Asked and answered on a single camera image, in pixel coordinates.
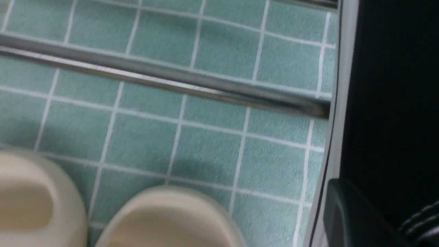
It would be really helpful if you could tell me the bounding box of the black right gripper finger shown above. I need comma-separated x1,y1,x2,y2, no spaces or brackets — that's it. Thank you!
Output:
323,179,405,247

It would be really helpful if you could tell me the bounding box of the black canvas sneaker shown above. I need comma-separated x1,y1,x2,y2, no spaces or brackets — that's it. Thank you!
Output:
303,0,439,247

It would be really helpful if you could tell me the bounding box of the steel shoe rack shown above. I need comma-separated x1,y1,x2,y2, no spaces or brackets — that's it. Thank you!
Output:
0,0,339,120

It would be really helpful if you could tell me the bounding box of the right cream foam slipper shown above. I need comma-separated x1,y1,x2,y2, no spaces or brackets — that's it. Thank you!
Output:
96,185,247,247

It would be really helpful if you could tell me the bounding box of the cream foam slipper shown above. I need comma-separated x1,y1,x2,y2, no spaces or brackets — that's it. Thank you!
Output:
96,185,247,247
0,149,88,247

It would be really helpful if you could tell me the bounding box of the green checkered cloth mat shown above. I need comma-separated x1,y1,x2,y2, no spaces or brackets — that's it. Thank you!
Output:
0,0,339,247

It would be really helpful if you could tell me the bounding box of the left cream foam slipper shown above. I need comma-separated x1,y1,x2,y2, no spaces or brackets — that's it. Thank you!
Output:
0,149,88,247

